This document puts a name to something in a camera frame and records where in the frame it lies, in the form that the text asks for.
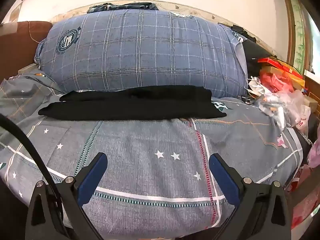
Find wooden window frame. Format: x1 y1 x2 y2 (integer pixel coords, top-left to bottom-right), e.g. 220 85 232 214
279 0 320 73

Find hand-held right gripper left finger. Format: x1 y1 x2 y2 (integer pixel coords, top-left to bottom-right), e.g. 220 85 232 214
25 152 108 240

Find brown headboard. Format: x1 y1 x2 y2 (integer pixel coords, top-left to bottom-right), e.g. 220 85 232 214
0 21 53 82

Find pink cloth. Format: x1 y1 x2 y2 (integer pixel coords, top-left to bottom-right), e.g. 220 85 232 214
307 140 320 168

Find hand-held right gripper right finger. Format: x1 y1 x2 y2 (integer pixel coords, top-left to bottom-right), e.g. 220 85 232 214
208 153 293 240

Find red flat box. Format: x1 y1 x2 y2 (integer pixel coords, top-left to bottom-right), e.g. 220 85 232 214
257 57 306 88

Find blue plaid pillow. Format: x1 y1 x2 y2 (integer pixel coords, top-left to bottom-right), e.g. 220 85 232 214
34 9 249 98

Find red plastic bag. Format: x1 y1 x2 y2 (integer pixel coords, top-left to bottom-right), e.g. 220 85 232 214
259 69 294 93

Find black pants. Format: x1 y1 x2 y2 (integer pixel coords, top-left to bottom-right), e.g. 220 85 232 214
38 85 227 121

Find grey star printed bed sheet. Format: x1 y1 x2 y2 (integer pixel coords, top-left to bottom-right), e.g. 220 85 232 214
0 74 304 239

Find dark folded clothes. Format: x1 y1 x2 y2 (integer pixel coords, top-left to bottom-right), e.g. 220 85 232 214
87 2 160 14

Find clear plastic bag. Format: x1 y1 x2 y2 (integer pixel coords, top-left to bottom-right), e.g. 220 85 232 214
247 77 311 131

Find black bag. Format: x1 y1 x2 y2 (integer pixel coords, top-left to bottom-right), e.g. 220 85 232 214
232 24 273 78

